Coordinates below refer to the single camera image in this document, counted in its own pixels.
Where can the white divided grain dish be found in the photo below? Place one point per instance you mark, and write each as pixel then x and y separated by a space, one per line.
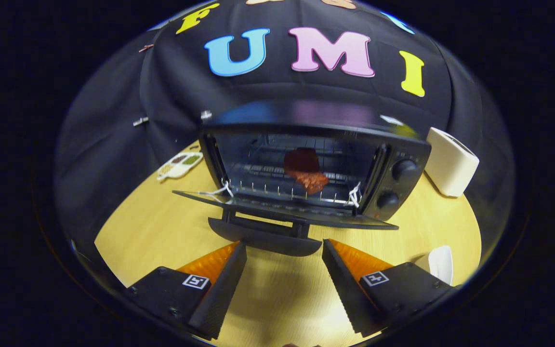
pixel 181 165

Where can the white pop-up toaster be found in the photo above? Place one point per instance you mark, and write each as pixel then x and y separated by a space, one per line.
pixel 451 164

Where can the reddish brown meat piece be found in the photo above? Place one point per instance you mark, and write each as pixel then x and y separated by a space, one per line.
pixel 306 171

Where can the white ribbed tray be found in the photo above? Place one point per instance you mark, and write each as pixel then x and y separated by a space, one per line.
pixel 441 264

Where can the pink clip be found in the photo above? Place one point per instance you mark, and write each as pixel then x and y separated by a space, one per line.
pixel 145 47

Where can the silver clip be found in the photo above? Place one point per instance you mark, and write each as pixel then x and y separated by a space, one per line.
pixel 140 121

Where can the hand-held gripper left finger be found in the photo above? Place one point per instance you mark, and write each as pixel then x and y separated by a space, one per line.
pixel 222 294

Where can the black backdrop cloth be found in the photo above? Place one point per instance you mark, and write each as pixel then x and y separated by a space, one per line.
pixel 171 96

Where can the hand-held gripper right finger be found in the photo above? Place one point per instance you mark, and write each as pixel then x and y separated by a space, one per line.
pixel 347 294

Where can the black toaster oven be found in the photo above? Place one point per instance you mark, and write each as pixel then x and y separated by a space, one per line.
pixel 306 115

